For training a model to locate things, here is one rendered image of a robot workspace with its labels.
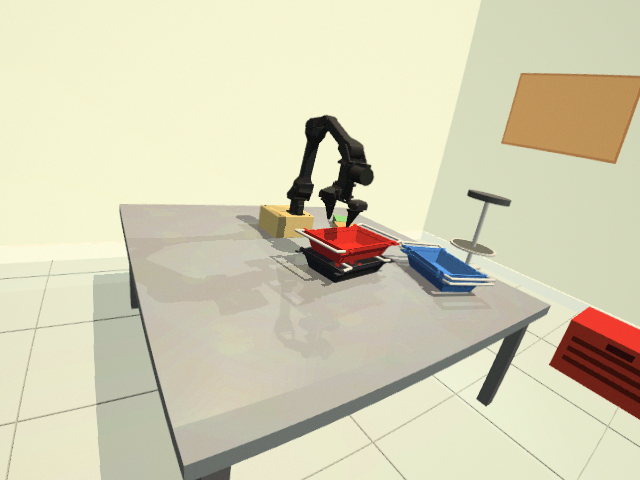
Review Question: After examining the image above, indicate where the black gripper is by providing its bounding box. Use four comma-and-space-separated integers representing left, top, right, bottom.
318, 178, 368, 228

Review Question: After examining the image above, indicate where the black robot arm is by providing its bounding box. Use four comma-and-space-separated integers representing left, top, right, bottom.
286, 115, 375, 216

